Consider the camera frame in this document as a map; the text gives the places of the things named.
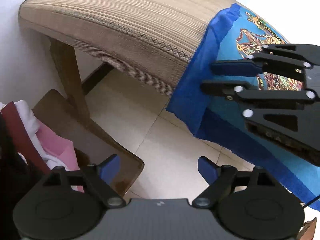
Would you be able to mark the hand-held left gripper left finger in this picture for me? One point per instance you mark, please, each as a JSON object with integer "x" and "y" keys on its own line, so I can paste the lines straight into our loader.
{"x": 110, "y": 168}

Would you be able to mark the dark cloth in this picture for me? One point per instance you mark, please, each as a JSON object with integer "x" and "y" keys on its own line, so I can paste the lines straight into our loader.
{"x": 15, "y": 180}

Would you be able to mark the pink and white clothes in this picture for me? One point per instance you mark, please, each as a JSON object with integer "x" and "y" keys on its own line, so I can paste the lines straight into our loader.
{"x": 57, "y": 110}

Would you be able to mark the white cloth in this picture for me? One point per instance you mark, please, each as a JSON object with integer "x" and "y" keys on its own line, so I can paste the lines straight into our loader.
{"x": 26, "y": 112}

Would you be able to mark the pink cloth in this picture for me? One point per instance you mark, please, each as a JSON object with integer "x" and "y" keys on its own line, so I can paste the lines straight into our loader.
{"x": 57, "y": 142}

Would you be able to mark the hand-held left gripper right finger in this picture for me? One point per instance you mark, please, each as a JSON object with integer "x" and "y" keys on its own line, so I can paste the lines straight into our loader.
{"x": 207, "y": 171}

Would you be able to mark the maroon cloth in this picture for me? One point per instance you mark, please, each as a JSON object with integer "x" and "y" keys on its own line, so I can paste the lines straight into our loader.
{"x": 17, "y": 125}

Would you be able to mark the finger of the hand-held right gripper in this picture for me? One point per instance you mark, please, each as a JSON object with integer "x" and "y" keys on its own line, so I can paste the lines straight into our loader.
{"x": 235, "y": 67}
{"x": 220, "y": 87}

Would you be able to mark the colourful printed blue cloth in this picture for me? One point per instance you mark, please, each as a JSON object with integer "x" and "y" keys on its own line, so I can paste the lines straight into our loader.
{"x": 230, "y": 42}

